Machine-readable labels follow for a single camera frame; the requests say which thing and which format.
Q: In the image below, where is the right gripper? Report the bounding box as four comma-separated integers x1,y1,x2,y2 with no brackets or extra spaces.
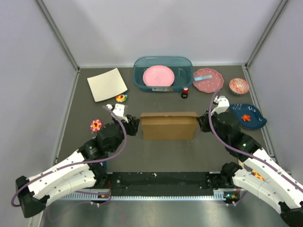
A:
196,108,228,145

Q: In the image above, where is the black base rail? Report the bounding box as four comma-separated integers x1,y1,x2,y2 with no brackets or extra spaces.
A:
101,171,240,191

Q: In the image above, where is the teal plastic basin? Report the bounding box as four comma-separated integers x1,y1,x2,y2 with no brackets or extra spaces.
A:
133,56,194,92

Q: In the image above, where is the white square plate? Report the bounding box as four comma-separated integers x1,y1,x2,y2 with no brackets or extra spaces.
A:
87,68,128,102

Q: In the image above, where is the blue pink spoon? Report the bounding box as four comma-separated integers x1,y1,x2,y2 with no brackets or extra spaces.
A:
194,75,213,82

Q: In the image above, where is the red orange candy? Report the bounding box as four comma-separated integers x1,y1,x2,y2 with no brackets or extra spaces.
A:
241,114,251,122

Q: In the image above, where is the pink polka dot plate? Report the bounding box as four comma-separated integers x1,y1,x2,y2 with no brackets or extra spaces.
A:
193,68,224,93

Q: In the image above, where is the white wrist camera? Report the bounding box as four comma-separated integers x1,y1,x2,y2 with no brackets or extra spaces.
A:
106,103,129,123
211,96,230,115

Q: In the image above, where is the brown cardboard box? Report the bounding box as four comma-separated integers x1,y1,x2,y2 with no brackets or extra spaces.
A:
141,112,198,140

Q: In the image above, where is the red black stamp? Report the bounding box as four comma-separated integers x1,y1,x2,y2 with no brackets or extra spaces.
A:
181,87,189,99

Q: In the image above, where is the dark blue leaf dish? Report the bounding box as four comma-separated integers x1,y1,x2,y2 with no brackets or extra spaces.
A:
230,104,267,130

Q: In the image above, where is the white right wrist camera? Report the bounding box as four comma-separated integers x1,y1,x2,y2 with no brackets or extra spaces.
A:
211,96,230,115

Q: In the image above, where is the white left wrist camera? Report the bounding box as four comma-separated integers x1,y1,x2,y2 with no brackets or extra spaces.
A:
106,103,129,123

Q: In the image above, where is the pink round plate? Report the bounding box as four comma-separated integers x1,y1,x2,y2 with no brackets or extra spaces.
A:
143,65,175,87

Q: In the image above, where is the multicolour flower toy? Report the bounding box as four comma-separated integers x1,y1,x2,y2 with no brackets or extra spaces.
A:
116,93,128,103

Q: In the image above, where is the red pink flower toy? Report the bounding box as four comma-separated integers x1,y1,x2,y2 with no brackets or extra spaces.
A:
90,119,102,132

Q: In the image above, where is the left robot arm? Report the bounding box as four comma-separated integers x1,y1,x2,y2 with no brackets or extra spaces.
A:
15,114,140,218

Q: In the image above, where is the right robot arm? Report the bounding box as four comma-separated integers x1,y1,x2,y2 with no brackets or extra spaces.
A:
197,112,303,227

